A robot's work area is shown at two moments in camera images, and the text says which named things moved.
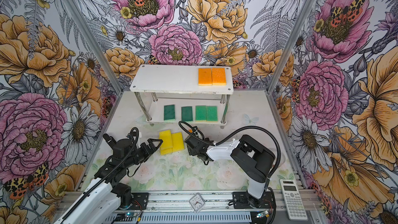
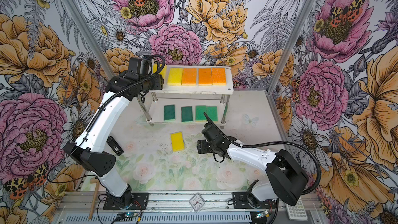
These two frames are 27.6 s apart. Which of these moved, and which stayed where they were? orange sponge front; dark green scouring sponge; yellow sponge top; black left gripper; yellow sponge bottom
Moved: yellow sponge bottom; yellow sponge top; black left gripper
Stayed: dark green scouring sponge; orange sponge front
